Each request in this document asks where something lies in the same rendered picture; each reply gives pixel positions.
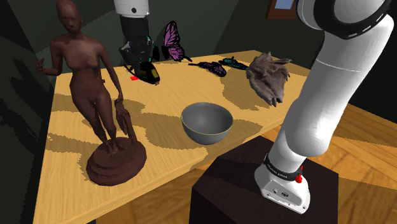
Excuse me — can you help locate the purple upright butterfly figure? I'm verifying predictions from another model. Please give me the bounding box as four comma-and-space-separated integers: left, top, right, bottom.
160, 20, 193, 63

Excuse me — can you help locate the black and yellow rounded object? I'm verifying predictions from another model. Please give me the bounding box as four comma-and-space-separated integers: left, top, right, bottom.
132, 61, 161, 86

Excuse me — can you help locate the brown woman statue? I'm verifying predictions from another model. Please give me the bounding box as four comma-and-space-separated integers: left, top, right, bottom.
36, 0, 148, 187

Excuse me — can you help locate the light wooden table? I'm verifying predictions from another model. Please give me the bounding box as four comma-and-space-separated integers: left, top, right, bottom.
32, 49, 314, 224

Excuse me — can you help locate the purple flat butterfly figure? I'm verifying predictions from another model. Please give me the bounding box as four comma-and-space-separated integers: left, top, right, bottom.
188, 61, 228, 78

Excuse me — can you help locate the teal butterfly figure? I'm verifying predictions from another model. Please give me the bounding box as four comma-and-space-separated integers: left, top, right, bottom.
218, 57, 249, 71

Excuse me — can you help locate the grey bowl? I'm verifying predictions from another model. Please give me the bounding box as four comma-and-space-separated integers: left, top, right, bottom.
181, 102, 234, 146

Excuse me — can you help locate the grey-brown bird figure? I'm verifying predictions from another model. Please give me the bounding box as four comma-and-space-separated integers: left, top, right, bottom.
246, 52, 293, 108

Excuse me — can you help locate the dark robot stand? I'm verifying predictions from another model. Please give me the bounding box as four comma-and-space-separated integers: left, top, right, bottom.
188, 135, 340, 224

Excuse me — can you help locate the brown framed wall picture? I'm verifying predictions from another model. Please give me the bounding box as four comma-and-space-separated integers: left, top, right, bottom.
265, 0, 299, 20

